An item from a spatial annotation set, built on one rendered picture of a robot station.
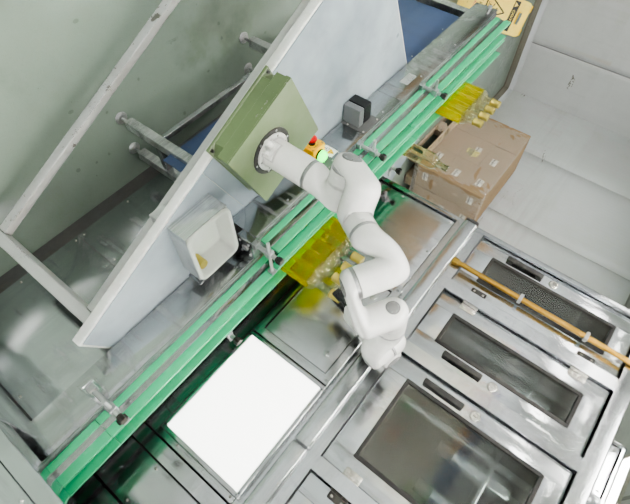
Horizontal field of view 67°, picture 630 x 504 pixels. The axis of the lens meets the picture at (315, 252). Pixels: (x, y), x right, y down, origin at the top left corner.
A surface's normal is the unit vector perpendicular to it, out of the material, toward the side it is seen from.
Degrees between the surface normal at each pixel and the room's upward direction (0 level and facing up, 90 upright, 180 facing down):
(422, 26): 90
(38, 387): 90
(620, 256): 90
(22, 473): 90
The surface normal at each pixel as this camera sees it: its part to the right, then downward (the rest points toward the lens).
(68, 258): -0.01, -0.57
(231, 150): -0.27, -0.24
